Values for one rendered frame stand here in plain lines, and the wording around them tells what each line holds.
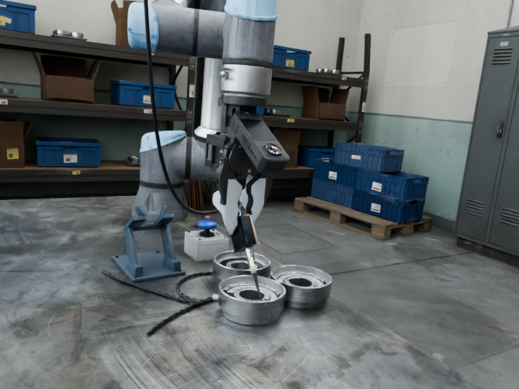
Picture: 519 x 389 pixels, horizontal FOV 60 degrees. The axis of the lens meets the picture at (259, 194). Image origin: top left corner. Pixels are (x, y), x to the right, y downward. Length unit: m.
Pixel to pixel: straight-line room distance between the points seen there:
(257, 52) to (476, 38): 4.52
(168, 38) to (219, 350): 0.48
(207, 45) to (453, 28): 4.64
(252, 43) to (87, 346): 0.46
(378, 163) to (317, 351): 3.91
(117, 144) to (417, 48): 3.40
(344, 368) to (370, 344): 0.08
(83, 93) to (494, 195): 3.53
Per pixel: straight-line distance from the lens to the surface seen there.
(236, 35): 0.68
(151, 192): 1.21
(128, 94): 4.27
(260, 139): 0.64
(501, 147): 4.23
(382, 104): 5.78
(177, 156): 1.19
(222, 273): 0.81
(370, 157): 4.55
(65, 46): 4.07
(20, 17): 4.17
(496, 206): 4.25
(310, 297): 0.75
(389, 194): 4.42
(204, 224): 0.94
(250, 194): 0.71
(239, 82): 0.67
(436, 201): 5.20
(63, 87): 4.11
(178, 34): 0.77
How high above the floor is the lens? 1.12
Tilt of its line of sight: 11 degrees down
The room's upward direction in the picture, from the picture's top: 5 degrees clockwise
